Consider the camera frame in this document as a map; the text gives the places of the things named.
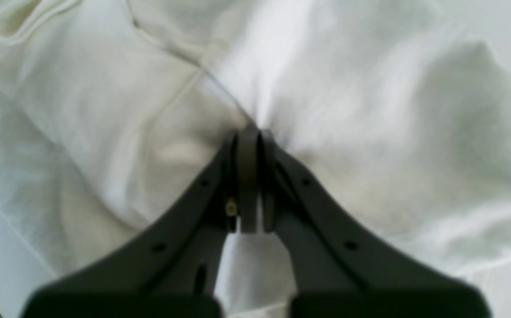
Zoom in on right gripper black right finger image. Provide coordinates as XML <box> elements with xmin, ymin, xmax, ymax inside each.
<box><xmin>260</xmin><ymin>131</ymin><xmax>491</xmax><ymax>318</ymax></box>

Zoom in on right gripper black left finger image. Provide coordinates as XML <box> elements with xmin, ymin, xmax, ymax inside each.
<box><xmin>23</xmin><ymin>126</ymin><xmax>259</xmax><ymax>318</ymax></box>

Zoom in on white printed T-shirt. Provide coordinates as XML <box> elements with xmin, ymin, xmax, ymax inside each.
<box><xmin>0</xmin><ymin>0</ymin><xmax>511</xmax><ymax>318</ymax></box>

